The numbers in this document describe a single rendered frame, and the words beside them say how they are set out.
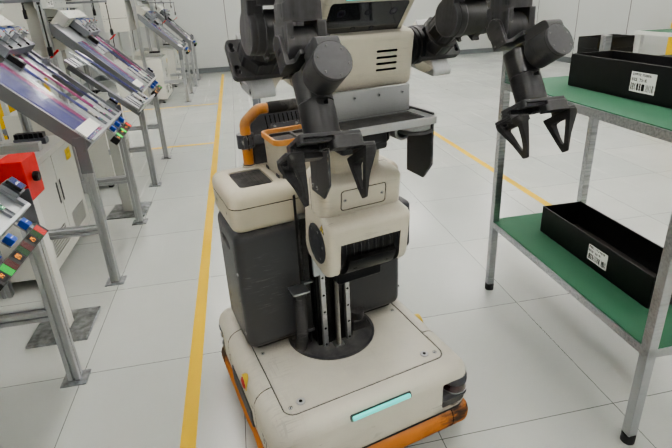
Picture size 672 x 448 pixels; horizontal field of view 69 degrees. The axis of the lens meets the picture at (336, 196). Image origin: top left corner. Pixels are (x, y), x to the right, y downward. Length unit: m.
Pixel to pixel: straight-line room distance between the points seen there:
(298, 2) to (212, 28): 9.70
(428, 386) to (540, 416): 0.47
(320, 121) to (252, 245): 0.73
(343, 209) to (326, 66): 0.54
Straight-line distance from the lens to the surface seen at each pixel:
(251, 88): 1.02
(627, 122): 1.55
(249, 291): 1.47
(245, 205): 1.35
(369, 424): 1.47
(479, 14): 1.12
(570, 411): 1.91
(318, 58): 0.69
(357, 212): 1.18
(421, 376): 1.51
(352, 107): 1.07
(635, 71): 1.79
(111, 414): 1.99
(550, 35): 0.95
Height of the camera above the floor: 1.29
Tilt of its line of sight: 22 degrees down
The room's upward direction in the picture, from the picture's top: 3 degrees counter-clockwise
